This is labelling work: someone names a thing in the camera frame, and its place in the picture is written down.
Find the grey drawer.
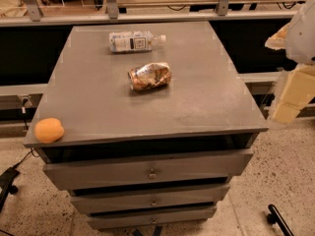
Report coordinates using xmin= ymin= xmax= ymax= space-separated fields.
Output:
xmin=43 ymin=148 xmax=253 ymax=190
xmin=71 ymin=184 xmax=229 ymax=214
xmin=87 ymin=206 xmax=217 ymax=230

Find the orange bell pepper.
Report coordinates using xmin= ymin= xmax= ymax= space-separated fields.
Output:
xmin=34 ymin=118 xmax=64 ymax=144

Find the black cable on floor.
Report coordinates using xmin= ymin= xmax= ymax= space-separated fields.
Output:
xmin=12 ymin=148 xmax=40 ymax=169

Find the black stand left floor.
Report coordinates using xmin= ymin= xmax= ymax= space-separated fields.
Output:
xmin=0 ymin=167 xmax=20 ymax=211

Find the black caster leg right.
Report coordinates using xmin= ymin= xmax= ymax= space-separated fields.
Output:
xmin=266 ymin=204 xmax=294 ymax=236

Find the top grey drawer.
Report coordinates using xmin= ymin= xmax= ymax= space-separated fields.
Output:
xmin=43 ymin=148 xmax=253 ymax=190

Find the clear plastic water bottle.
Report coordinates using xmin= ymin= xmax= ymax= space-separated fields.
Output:
xmin=109 ymin=30 xmax=166 ymax=53

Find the grey drawer cabinet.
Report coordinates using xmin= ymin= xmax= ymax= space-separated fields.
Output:
xmin=25 ymin=22 xmax=267 ymax=218

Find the middle grey drawer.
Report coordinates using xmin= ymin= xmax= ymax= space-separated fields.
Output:
xmin=71 ymin=184 xmax=229 ymax=214

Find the bottom grey drawer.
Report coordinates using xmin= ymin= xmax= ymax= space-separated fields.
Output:
xmin=87 ymin=206 xmax=217 ymax=230

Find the orange soda can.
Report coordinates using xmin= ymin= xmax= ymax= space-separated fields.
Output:
xmin=128 ymin=62 xmax=171 ymax=91

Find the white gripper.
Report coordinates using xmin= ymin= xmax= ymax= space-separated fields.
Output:
xmin=265 ymin=0 xmax=315 ymax=125

